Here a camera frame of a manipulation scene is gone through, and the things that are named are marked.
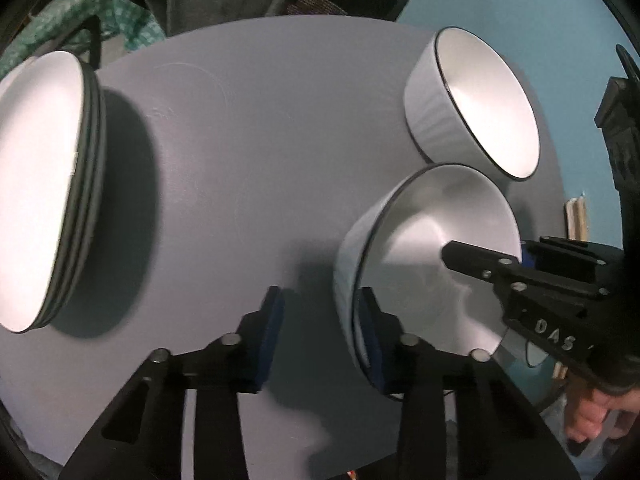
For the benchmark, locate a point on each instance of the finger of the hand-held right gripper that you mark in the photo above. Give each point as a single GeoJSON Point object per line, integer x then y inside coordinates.
{"type": "Point", "coordinates": [475, 257]}
{"type": "Point", "coordinates": [565, 255]}

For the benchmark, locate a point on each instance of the green checkered tablecloth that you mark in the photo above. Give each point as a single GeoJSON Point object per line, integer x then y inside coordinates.
{"type": "Point", "coordinates": [125, 15]}

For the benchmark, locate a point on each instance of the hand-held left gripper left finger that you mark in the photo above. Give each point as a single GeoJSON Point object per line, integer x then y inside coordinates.
{"type": "Point", "coordinates": [262, 345]}

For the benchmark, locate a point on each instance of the wooden boards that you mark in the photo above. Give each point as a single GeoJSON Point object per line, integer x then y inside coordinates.
{"type": "Point", "coordinates": [576, 217]}

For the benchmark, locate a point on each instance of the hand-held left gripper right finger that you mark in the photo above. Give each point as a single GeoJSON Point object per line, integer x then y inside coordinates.
{"type": "Point", "coordinates": [377, 350]}

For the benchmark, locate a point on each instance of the white bowl with dark rim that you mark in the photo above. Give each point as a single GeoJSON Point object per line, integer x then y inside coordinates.
{"type": "Point", "coordinates": [490, 105]}
{"type": "Point", "coordinates": [425, 210]}

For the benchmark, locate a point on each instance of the person's right hand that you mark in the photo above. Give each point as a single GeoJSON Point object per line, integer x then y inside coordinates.
{"type": "Point", "coordinates": [587, 415]}

